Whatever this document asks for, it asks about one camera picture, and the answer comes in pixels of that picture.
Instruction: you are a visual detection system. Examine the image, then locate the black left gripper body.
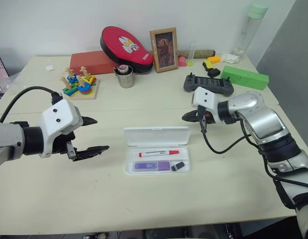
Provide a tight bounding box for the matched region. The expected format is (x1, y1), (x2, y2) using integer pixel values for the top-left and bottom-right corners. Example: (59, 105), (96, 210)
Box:
(52, 131), (77, 162)

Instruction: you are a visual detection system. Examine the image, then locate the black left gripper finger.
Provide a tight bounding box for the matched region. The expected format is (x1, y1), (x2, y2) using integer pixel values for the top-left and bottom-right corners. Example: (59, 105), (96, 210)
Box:
(72, 145), (111, 162)
(81, 115), (99, 126)

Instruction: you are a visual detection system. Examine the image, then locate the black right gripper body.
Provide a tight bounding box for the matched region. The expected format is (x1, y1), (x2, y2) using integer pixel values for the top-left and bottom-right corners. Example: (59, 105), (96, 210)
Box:
(196, 106), (216, 125)

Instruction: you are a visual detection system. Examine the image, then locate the red whiteboard marker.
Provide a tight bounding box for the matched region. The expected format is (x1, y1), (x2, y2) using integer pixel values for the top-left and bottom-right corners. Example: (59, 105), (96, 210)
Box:
(138, 149), (180, 158)

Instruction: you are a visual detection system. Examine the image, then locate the small black clip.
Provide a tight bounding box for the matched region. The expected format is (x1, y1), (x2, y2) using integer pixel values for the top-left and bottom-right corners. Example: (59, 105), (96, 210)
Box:
(170, 161), (185, 172)

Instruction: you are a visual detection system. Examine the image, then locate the purple eraser block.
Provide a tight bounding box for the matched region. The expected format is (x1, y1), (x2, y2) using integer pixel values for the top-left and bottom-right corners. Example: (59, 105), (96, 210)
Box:
(132, 160), (171, 172)

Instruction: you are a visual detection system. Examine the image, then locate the white plastic pencil case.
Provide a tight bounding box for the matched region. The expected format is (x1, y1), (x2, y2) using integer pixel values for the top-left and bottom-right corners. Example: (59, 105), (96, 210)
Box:
(123, 125), (192, 176)

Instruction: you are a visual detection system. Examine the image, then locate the wooden colourful stacking toy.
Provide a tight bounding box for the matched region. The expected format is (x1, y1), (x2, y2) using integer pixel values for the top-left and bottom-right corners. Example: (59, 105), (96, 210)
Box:
(59, 65), (101, 101)

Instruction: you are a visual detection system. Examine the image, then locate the grey handheld game controller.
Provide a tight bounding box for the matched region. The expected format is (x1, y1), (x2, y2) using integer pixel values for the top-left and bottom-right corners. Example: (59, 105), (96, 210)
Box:
(183, 72), (235, 98)

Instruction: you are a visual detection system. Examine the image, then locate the stainless steel cup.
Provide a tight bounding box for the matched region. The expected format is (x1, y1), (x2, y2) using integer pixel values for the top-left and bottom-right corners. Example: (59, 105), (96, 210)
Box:
(113, 65), (136, 89)

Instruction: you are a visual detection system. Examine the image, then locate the green rectangular box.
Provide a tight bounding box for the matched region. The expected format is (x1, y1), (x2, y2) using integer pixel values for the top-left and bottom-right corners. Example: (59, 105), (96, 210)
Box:
(221, 65), (270, 91)

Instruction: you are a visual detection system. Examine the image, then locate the red brick block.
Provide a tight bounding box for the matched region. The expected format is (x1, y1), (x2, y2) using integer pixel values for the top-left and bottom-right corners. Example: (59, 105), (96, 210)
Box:
(69, 50), (118, 76)

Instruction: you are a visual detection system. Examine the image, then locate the clear tube with green base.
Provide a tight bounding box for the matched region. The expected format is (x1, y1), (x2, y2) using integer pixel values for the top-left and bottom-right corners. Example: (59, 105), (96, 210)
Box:
(186, 42), (196, 68)

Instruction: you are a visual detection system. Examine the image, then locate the brown rolled scroll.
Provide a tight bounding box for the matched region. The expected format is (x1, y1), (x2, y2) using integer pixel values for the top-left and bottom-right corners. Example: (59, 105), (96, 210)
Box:
(177, 49), (216, 59)

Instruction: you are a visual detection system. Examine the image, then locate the crumpled white tissue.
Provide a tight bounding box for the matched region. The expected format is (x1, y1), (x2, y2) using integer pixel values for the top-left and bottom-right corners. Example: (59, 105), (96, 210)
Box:
(219, 52), (240, 64)

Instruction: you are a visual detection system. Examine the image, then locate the clear plastic bag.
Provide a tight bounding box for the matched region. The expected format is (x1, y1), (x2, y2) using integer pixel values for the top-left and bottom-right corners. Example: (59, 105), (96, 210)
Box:
(0, 74), (18, 93)

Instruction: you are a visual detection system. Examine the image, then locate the red black boxing pad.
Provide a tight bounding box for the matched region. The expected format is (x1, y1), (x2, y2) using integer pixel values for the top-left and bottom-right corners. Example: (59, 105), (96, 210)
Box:
(99, 25), (155, 75)

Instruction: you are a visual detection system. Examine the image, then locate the clear bottle with green cap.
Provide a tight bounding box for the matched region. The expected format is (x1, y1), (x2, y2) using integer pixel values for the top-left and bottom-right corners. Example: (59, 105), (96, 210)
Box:
(232, 0), (269, 57)

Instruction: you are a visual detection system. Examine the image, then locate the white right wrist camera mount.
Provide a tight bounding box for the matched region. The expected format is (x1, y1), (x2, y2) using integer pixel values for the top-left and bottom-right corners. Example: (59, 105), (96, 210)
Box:
(191, 86), (221, 124)

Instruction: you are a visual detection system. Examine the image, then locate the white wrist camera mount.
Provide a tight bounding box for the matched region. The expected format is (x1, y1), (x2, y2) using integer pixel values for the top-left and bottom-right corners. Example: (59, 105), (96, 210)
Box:
(37, 99), (84, 159)
(191, 86), (221, 124)

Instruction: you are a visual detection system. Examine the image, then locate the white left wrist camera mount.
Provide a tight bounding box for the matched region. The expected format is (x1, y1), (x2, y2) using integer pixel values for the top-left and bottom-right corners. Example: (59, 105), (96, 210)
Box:
(37, 99), (84, 159)

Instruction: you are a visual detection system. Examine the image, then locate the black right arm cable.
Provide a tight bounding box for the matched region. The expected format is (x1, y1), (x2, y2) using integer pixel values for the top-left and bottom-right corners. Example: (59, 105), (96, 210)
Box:
(199, 116), (308, 190)

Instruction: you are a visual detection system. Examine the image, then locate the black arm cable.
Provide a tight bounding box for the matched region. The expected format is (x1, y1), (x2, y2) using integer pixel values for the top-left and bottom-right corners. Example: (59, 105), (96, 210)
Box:
(0, 86), (64, 124)
(199, 116), (308, 190)

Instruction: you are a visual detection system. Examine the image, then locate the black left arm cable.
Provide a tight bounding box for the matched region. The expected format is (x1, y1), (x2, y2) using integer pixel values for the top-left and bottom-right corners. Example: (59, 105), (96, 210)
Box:
(0, 86), (64, 124)

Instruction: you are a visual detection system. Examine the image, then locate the wooden picture frame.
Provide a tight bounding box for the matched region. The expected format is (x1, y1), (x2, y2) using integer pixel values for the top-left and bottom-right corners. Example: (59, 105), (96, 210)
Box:
(149, 27), (179, 74)

